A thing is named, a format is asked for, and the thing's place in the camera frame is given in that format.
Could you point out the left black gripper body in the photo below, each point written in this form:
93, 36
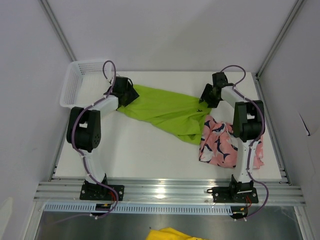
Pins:
126, 92

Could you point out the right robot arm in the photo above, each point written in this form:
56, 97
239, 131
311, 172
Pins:
248, 127

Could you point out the slotted cable duct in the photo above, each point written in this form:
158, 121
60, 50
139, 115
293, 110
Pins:
133, 208

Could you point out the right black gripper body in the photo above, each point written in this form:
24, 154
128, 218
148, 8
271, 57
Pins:
214, 99

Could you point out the white perforated plastic basket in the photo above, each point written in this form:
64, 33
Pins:
85, 82

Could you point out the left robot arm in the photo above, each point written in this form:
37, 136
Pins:
84, 131

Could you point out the yellow cloth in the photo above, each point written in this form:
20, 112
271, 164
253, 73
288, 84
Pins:
169, 234

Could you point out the left aluminium frame post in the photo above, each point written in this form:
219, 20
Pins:
53, 20

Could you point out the aluminium frame post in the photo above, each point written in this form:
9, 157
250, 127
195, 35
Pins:
288, 23
53, 20

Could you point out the pink shark print shorts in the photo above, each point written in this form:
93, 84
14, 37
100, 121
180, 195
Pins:
218, 145

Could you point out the right aluminium frame post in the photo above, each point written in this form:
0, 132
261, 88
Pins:
288, 23

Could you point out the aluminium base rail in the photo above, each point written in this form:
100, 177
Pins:
168, 191

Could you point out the lime green shorts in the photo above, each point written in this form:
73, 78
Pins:
175, 113

